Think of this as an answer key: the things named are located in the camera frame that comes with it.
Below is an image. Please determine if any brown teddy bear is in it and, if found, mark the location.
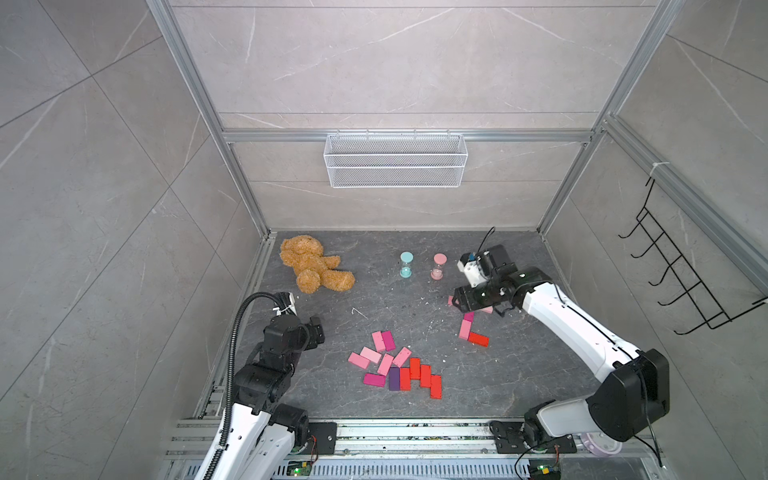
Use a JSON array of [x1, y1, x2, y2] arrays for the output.
[[279, 235, 356, 294]]

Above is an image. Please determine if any white wire mesh basket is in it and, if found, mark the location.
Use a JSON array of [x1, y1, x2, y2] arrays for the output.
[[323, 133, 469, 189]]

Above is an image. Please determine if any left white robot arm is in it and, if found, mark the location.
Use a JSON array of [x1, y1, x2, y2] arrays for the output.
[[196, 314, 325, 479]]

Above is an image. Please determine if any pink sand timer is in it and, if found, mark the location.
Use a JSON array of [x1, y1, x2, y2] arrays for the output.
[[430, 253, 447, 281]]

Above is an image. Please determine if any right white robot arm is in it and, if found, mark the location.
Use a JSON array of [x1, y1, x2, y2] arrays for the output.
[[452, 245, 670, 449]]

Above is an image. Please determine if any teal sand timer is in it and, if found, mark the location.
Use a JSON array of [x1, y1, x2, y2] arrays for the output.
[[399, 251, 414, 278]]

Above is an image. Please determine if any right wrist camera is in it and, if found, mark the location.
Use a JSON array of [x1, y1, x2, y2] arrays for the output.
[[457, 252, 488, 288]]

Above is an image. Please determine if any pink block right tilted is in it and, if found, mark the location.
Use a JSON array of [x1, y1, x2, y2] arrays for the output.
[[393, 347, 412, 368]]

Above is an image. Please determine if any purple block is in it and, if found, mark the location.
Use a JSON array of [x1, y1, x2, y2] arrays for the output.
[[387, 367, 400, 391]]

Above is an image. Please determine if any light pink block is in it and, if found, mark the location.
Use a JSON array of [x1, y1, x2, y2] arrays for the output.
[[360, 347, 382, 364], [372, 331, 386, 352], [459, 319, 472, 340]]

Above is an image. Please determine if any pink block far left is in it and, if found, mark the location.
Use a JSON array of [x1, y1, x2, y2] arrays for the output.
[[348, 353, 370, 369]]

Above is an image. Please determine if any light pink block tilted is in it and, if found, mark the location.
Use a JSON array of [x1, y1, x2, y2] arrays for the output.
[[360, 347, 382, 364]]

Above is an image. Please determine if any red block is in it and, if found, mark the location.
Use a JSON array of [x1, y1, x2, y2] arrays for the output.
[[399, 368, 411, 391], [468, 332, 489, 348], [419, 364, 432, 389], [409, 357, 421, 380]]

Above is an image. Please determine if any pink block centre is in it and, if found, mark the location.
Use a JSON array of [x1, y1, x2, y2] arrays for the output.
[[377, 354, 394, 377]]

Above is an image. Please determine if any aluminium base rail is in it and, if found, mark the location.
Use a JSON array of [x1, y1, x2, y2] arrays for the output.
[[156, 418, 675, 479]]

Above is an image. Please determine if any black corrugated cable hose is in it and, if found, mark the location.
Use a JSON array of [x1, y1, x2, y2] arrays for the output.
[[200, 292, 295, 480]]

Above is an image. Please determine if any black wire hook rack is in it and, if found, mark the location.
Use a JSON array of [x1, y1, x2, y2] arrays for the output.
[[618, 178, 767, 336]]

